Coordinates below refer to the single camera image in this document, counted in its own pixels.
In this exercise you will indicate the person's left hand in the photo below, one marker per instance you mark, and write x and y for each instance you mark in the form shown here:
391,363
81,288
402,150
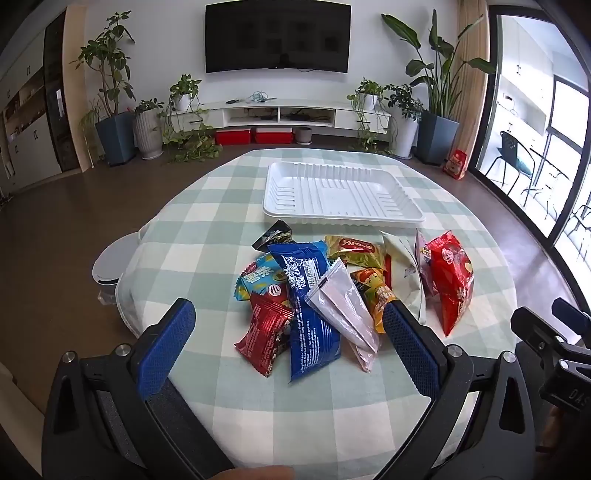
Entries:
254,473

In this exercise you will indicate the yellow orange snack packet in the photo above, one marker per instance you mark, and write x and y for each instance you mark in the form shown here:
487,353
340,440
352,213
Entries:
371,290

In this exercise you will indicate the black sliding door frame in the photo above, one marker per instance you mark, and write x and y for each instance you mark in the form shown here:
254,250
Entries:
482,152

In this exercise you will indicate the white balcony cupboard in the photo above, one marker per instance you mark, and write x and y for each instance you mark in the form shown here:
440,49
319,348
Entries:
526,69

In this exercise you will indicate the white television cabinet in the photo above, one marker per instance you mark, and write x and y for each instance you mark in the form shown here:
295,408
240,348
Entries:
318,107

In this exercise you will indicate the black wall television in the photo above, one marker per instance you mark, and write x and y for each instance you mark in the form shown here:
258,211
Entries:
277,37

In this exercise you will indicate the gold red-label snack packet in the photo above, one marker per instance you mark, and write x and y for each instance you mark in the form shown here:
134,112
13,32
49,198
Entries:
355,249

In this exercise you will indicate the small grey flower pot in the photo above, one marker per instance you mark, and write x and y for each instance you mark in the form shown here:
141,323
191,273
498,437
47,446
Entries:
304,135

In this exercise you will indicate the dark tall cabinet panel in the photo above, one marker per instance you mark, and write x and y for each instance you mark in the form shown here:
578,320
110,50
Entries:
60,106

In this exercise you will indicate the teal panda snack packet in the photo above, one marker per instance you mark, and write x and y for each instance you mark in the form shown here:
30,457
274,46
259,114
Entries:
256,279

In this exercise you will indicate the broad-leaf plant in blue-grey pot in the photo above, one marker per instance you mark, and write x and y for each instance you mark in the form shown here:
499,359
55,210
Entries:
438,138

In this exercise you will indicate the red paper bag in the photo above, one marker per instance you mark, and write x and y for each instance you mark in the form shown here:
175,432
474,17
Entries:
456,165

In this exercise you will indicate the trailing ivy in white pot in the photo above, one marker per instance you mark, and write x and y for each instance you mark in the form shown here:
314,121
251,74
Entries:
369,101

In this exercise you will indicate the plant in white ribbed pot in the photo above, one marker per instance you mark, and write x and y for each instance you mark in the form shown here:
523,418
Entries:
148,134

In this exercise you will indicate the bright red snack packet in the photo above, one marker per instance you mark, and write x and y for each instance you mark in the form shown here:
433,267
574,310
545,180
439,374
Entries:
450,277

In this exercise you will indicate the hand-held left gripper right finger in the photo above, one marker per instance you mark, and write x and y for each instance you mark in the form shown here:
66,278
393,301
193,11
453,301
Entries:
411,350

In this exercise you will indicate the tall plant in blue-grey pot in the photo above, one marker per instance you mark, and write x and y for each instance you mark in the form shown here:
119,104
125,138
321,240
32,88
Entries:
115,138

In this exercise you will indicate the blue snack packet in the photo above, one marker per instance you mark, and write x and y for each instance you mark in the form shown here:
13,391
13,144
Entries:
307,318

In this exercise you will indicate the black snack packet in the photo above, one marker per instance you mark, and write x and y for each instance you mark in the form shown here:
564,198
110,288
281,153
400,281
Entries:
274,236

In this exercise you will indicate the white wall cupboard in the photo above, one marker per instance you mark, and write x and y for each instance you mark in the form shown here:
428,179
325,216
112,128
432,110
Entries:
27,152

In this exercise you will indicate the dark red snack packet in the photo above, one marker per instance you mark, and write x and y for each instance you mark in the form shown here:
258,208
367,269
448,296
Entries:
265,330

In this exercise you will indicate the cream snack packet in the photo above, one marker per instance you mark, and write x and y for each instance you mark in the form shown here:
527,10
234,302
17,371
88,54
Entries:
406,272

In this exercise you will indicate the black balcony table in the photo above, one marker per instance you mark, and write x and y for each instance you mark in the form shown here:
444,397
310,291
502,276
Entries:
549,177

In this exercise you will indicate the beige curtain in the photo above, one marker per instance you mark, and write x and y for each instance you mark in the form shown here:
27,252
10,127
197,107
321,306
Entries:
468,115

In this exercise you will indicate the white round stool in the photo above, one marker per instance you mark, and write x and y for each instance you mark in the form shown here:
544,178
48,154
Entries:
113,267

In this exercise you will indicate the white plastic tray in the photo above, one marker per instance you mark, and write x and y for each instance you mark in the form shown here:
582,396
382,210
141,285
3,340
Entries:
341,194

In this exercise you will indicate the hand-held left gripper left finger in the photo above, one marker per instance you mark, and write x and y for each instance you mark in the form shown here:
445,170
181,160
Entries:
166,350

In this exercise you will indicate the black metal balcony chair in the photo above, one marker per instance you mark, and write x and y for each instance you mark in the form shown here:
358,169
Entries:
577,219

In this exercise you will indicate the bushy plant in tall white pot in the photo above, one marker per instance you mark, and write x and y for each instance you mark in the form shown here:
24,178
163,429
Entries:
404,134

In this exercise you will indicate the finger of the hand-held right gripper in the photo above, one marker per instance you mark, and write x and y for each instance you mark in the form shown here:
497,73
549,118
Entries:
570,311
535,325

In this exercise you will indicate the silver snack packet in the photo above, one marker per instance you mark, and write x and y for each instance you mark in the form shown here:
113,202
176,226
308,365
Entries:
344,309

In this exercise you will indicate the pink white snack packet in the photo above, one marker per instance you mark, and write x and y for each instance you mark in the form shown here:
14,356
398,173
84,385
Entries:
422,258

